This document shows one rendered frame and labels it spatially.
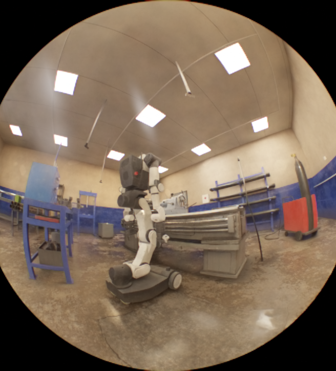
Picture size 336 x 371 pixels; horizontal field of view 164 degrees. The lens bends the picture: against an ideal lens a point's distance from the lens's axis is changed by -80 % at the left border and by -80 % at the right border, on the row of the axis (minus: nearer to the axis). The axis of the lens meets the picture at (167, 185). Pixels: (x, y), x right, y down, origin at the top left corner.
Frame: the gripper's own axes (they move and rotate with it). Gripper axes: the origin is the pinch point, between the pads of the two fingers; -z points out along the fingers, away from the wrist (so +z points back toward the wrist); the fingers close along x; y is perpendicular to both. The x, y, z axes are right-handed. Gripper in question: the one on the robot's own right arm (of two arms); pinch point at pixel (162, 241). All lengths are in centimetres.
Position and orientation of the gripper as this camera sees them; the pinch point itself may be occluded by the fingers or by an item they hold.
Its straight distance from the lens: 110.0
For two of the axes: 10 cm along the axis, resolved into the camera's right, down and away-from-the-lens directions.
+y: -8.1, 1.9, 5.5
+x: 5.6, 0.2, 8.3
